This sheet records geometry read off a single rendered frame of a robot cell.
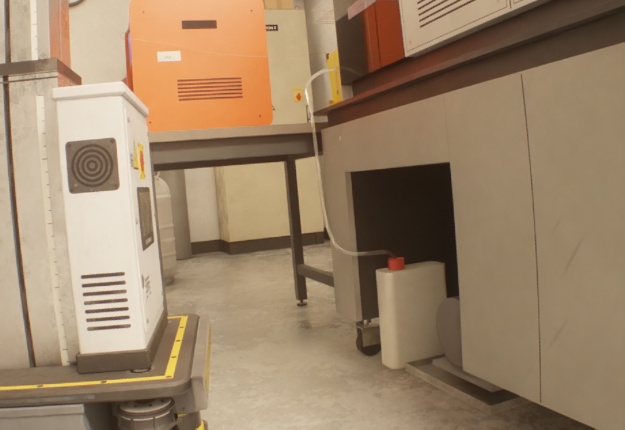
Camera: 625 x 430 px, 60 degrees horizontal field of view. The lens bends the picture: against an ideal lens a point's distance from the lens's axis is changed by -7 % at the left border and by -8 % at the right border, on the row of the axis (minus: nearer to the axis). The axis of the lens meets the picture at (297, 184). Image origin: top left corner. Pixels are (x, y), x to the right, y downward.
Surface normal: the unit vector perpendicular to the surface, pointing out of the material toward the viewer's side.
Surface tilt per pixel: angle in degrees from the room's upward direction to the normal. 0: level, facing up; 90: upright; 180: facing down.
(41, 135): 90
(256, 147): 90
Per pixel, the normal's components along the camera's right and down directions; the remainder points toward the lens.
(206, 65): 0.32, -0.02
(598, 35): -0.94, 0.08
